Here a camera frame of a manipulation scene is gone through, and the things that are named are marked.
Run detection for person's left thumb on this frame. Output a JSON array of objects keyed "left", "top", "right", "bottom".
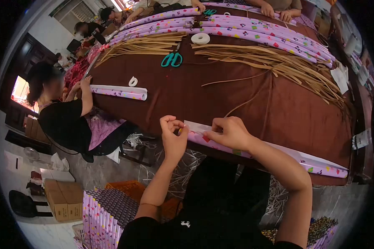
[{"left": 176, "top": 124, "right": 190, "bottom": 139}]

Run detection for person's right thumb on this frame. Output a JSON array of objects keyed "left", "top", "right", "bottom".
[{"left": 203, "top": 130, "right": 225, "bottom": 142}]

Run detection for person's right index finger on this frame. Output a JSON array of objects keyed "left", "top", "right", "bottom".
[{"left": 211, "top": 117, "right": 234, "bottom": 133}]

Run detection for person's left index finger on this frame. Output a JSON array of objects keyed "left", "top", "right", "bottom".
[{"left": 160, "top": 115, "right": 182, "bottom": 133}]

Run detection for orange plastic crate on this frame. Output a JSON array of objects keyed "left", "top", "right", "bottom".
[{"left": 105, "top": 180, "right": 182, "bottom": 220}]

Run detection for person's body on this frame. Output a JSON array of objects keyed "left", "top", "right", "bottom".
[{"left": 117, "top": 214, "right": 303, "bottom": 249}]

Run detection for pile of purple paper rolls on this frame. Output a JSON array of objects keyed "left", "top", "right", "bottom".
[{"left": 108, "top": 2, "right": 336, "bottom": 68}]

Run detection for white paper sheets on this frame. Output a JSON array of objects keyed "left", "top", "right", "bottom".
[{"left": 330, "top": 61, "right": 350, "bottom": 95}]

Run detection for pile of brown paper strips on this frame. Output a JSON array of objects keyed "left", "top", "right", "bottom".
[
  {"left": 95, "top": 32, "right": 188, "bottom": 68},
  {"left": 191, "top": 43, "right": 347, "bottom": 110}
]

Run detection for large white tape roll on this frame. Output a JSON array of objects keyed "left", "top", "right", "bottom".
[{"left": 191, "top": 33, "right": 211, "bottom": 45}]

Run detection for cardboard box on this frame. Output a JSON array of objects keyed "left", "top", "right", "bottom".
[{"left": 44, "top": 178, "right": 84, "bottom": 222}]

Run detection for brown tablecloth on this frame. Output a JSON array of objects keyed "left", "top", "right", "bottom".
[{"left": 87, "top": 6, "right": 356, "bottom": 187}]

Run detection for black chair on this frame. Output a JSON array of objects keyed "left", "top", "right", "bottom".
[{"left": 8, "top": 190, "right": 54, "bottom": 218}]

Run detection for purple patterned wrapping paper roll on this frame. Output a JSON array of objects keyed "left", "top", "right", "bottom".
[
  {"left": 89, "top": 84, "right": 148, "bottom": 101},
  {"left": 179, "top": 120, "right": 349, "bottom": 179}
]

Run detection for person's legs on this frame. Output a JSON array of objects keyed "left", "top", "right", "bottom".
[{"left": 181, "top": 156, "right": 272, "bottom": 225}]

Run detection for person's left hand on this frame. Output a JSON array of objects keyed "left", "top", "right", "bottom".
[{"left": 160, "top": 115, "right": 190, "bottom": 163}]

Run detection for person's right hand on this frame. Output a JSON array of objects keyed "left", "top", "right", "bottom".
[{"left": 203, "top": 116, "right": 257, "bottom": 154}]

